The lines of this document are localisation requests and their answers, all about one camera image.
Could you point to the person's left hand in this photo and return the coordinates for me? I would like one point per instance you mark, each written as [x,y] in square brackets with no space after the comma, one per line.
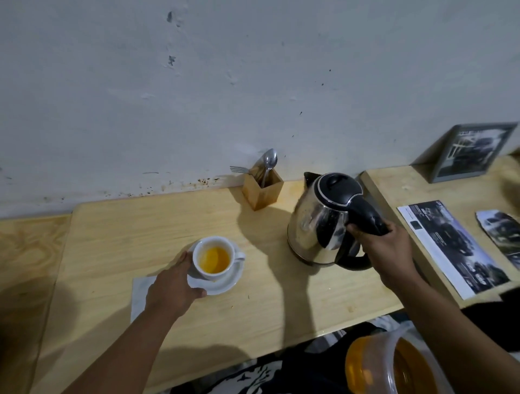
[168,290]

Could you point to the person's right hand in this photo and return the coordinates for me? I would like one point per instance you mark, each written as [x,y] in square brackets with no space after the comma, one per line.
[392,255]

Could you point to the person's left thumb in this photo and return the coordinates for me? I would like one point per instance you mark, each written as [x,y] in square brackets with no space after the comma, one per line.
[197,293]

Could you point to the person's right thumb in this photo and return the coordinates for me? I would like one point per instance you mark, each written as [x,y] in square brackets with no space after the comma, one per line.
[356,231]

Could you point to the white saucer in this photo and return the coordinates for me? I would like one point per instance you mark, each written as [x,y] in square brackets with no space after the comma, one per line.
[219,286]

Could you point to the person's left forearm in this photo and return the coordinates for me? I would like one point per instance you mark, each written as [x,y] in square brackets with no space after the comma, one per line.
[130,353]

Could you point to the person's right forearm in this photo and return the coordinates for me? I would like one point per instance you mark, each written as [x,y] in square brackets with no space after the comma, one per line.
[455,337]

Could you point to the white cup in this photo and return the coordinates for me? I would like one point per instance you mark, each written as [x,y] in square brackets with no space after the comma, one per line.
[203,266]

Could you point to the orange tea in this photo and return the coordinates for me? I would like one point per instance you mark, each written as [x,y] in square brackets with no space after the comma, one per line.
[214,259]

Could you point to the white paper napkin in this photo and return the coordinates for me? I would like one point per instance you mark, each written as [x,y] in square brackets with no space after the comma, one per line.
[140,294]

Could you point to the raised wooden board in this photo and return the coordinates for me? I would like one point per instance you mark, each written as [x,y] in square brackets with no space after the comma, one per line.
[410,190]

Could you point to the large dark printed brochure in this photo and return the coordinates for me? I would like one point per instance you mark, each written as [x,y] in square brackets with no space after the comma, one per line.
[451,243]

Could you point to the wooden cutlery holder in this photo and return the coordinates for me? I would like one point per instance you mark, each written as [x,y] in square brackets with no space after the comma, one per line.
[262,195]

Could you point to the metal spoon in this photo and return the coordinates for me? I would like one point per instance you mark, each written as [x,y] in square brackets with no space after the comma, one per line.
[269,159]

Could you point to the person's black patterned clothing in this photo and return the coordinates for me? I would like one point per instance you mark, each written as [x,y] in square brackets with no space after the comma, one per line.
[292,369]

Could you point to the metal fork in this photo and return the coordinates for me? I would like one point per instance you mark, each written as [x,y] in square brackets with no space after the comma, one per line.
[239,169]

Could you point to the clear plastic jar orange liquid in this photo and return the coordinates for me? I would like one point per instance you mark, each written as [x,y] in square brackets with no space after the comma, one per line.
[390,365]

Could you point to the grey framed picture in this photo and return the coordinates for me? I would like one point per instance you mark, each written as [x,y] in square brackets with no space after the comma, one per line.
[471,152]

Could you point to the small dark printed leaflet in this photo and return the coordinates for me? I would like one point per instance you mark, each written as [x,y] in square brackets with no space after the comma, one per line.
[501,233]

